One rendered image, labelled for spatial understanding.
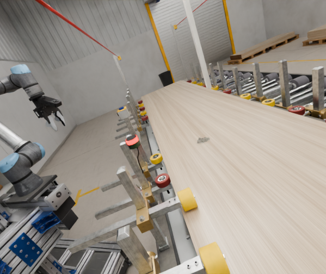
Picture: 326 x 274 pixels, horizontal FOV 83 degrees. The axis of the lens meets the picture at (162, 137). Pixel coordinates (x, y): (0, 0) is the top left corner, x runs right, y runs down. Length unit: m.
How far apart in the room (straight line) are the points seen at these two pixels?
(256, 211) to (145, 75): 8.18
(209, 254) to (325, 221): 0.35
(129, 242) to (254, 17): 10.59
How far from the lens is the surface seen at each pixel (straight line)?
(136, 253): 0.56
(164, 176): 1.00
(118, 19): 8.76
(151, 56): 8.69
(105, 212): 1.09
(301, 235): 0.70
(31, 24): 9.24
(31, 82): 1.18
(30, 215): 1.38
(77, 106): 8.93
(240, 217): 0.73
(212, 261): 0.58
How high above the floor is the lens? 1.47
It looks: 23 degrees down
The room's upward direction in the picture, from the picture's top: 23 degrees counter-clockwise
